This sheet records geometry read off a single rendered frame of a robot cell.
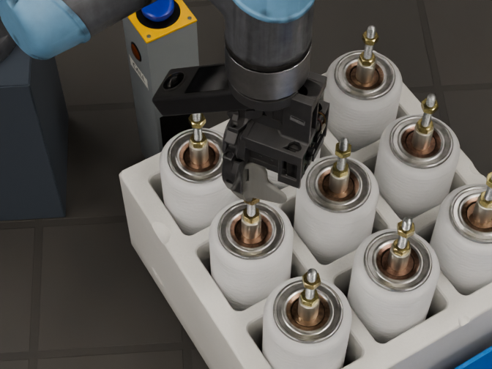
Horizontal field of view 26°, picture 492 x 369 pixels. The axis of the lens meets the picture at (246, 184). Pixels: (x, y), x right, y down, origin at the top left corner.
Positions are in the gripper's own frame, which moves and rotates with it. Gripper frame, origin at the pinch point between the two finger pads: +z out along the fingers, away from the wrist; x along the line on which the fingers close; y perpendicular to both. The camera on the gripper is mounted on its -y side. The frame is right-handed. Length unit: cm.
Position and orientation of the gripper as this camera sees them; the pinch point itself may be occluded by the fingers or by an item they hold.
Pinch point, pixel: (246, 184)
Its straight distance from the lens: 112.6
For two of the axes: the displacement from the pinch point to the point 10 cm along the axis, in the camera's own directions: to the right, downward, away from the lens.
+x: 4.1, -7.7, 5.0
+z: 0.0, 5.4, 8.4
